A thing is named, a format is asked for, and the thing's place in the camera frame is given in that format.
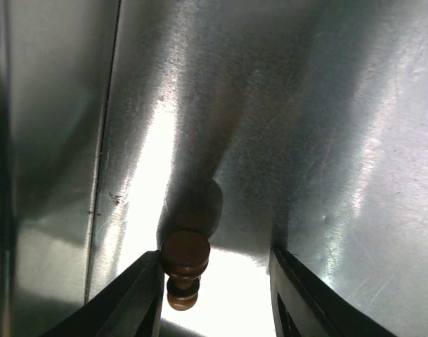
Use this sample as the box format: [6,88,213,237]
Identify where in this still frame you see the gold tin box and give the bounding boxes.
[0,1,428,336]

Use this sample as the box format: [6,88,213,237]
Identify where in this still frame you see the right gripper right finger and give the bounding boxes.
[269,246,394,336]

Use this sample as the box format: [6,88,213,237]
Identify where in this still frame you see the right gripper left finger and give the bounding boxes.
[43,251,164,336]

